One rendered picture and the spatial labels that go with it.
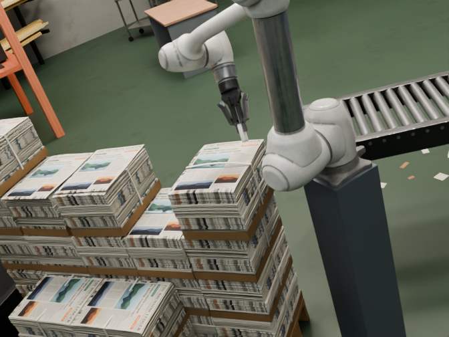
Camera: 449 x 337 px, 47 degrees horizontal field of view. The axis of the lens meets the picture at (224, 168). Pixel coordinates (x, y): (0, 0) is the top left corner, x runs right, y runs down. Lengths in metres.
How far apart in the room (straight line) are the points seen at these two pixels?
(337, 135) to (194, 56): 0.56
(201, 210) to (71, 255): 0.84
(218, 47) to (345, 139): 0.57
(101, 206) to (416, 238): 1.78
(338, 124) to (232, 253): 0.67
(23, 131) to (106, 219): 0.70
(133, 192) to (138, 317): 0.54
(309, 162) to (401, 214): 1.73
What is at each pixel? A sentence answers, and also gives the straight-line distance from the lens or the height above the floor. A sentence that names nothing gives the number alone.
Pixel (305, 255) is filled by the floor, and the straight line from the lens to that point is 3.15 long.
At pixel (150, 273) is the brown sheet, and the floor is 0.63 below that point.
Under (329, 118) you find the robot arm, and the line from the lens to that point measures 1.75.
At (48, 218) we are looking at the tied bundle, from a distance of 2.49.
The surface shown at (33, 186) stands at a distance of 2.54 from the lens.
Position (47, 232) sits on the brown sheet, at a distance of 2.56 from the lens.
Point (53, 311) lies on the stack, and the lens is 2.52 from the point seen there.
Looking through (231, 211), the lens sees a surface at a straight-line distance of 1.90.
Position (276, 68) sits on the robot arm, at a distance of 1.52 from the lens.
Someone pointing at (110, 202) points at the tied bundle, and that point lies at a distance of 2.21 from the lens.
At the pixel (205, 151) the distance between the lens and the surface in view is 2.19.
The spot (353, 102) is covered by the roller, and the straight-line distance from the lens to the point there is 2.89.
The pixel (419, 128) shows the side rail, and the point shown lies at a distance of 2.54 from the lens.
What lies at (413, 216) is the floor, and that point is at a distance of 3.29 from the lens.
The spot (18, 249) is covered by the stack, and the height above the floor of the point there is 0.75.
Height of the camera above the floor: 2.01
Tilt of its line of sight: 28 degrees down
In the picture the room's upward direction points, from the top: 19 degrees counter-clockwise
